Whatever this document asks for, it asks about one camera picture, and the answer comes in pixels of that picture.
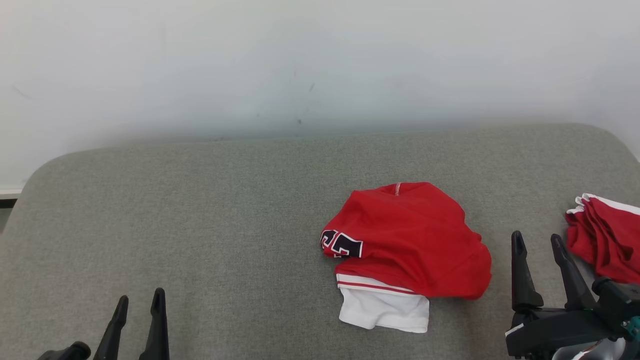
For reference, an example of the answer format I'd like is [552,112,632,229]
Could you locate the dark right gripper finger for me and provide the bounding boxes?
[510,230,544,313]
[550,233,598,311]

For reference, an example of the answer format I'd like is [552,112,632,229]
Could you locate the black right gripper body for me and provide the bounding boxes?
[505,305,630,358]

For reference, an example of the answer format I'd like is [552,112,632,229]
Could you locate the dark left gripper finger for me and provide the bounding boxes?
[139,287,171,360]
[92,295,129,360]

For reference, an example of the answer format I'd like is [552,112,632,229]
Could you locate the red Bulls 23 shorts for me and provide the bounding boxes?
[565,193,640,286]

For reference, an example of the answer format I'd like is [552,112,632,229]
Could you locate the red Bulls 23 jersey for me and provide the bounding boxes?
[320,181,493,334]

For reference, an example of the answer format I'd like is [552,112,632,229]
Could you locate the grey fabric sofa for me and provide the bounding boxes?
[0,123,640,360]

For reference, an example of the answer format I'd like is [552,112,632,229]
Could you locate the teal right camera connector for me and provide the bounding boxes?
[622,316,640,342]

